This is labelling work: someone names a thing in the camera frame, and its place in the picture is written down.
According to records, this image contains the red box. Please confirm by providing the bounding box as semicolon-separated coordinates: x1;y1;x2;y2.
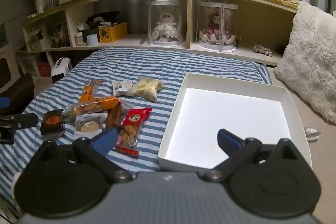
37;62;52;78

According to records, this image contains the long orange snack packet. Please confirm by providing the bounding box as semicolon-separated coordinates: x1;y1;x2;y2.
79;80;103;103

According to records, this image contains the pale yellow chips bag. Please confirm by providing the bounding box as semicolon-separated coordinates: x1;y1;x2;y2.
125;77;164;103

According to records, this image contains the white dress doll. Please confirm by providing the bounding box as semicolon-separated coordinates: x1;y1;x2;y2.
153;10;179;42

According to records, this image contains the black pastry packet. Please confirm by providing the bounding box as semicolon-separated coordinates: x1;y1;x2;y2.
40;109;66;139

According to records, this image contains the clear glass jar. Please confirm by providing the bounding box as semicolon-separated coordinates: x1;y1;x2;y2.
33;0;45;14

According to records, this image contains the white fluffy pillow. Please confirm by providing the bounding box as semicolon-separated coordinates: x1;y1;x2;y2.
273;1;336;125

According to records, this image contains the white cabinet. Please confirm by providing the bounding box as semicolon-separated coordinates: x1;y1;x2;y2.
0;22;21;94

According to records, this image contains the brown snack packet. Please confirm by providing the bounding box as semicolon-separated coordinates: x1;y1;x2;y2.
106;103;123;132

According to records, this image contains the white dressed doll in case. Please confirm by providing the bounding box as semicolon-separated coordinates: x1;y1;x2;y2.
147;0;185;46

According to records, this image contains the rope bundle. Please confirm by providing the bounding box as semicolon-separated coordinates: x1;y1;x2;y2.
253;43;272;57

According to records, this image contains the pink dress doll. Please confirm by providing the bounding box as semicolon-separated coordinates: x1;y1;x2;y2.
199;9;235;44

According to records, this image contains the silver foil wrapper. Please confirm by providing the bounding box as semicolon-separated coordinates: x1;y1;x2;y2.
304;127;321;141

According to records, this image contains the dark brown stool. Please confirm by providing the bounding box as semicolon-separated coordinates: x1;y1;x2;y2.
0;73;35;115

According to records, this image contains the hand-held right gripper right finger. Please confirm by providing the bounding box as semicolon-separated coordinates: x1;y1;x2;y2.
204;129;302;183

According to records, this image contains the red snack packet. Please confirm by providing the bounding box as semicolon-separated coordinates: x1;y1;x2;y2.
115;108;153;159

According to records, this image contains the white cardboard box tray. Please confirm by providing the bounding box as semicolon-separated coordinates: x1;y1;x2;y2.
157;73;313;172

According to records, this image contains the white small appliance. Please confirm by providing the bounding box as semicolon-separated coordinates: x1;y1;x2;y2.
50;57;73;83

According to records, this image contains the pink dressed doll in case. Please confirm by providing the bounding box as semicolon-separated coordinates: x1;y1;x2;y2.
197;1;238;52

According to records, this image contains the orange twist snack packet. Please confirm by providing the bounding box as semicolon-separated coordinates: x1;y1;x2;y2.
63;95;121;121

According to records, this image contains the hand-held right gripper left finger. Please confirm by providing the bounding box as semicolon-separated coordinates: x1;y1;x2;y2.
34;127;132;184

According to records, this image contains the brown figurine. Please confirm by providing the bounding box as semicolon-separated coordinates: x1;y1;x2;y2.
51;25;69;48

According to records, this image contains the grey striped snack packet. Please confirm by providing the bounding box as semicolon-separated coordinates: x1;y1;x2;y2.
112;81;134;97

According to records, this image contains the clear round pastry packet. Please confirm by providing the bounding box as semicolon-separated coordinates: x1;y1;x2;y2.
74;113;109;136

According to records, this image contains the blue striped blanket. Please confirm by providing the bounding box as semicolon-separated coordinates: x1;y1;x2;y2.
0;47;272;214

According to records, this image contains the yellow cardboard box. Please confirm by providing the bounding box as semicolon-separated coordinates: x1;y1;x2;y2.
98;22;128;43

